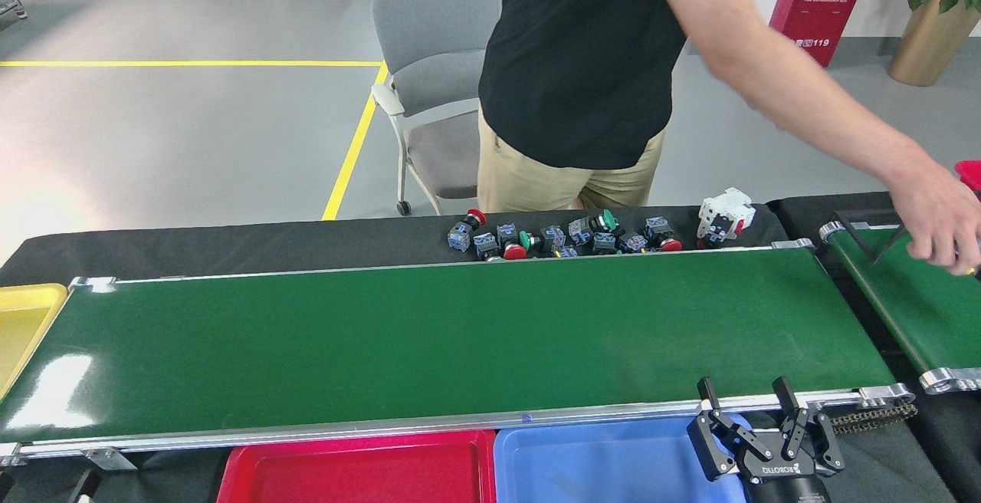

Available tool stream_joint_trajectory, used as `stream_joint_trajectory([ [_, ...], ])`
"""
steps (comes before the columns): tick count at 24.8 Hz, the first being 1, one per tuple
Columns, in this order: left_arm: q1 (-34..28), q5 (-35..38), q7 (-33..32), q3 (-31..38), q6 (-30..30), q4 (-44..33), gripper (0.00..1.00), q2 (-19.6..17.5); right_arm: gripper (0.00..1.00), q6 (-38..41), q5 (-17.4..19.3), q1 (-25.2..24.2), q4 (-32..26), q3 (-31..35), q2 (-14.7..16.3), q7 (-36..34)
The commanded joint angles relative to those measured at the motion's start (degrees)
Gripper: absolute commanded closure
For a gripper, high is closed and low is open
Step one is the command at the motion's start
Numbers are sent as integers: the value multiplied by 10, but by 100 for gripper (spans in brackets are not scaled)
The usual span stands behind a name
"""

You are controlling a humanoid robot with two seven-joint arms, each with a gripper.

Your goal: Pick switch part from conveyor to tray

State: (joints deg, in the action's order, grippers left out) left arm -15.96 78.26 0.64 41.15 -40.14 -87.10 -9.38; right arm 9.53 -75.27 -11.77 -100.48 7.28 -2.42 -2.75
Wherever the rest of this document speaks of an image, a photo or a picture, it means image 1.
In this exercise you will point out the potted plant gold pot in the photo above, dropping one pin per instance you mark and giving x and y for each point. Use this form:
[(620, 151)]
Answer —
[(931, 47)]

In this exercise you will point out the person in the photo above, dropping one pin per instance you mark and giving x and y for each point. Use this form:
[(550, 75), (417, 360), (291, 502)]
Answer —
[(582, 66)]

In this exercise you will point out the green mushroom push button switch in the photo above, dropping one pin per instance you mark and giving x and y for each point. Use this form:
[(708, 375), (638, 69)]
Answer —
[(552, 238), (608, 220), (526, 240), (486, 244)]

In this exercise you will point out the grey office chair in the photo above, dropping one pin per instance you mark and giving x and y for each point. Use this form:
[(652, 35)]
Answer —
[(437, 20)]

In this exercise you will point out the person's left forearm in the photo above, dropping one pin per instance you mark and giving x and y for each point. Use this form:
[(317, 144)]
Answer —
[(835, 112)]

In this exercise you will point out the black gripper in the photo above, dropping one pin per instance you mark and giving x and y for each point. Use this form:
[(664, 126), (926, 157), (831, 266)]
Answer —
[(789, 488)]

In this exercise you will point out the yellow plastic tray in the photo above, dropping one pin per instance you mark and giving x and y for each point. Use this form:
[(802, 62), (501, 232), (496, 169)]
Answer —
[(23, 327)]

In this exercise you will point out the blue plastic tray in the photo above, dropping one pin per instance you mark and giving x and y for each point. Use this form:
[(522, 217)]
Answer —
[(598, 465)]

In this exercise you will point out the white circuit breaker red lever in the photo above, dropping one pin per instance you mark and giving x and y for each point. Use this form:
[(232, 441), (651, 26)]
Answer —
[(728, 208)]

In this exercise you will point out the green conveyor belt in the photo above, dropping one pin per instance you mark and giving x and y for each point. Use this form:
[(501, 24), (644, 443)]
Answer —
[(935, 319), (383, 334)]

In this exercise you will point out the red fire extinguisher cabinet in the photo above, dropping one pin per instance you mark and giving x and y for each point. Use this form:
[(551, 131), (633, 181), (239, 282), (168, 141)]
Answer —
[(820, 4)]

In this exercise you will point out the black table cloth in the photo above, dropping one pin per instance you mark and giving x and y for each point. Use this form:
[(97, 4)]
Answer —
[(230, 246), (805, 215)]

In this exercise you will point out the person's left hand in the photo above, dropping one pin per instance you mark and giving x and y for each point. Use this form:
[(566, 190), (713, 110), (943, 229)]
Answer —
[(939, 223)]

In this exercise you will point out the red plastic tray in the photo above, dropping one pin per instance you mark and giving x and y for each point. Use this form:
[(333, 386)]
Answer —
[(345, 472)]

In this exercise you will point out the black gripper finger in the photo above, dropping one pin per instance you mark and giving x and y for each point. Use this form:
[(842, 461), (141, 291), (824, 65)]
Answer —
[(4, 489), (86, 489)]

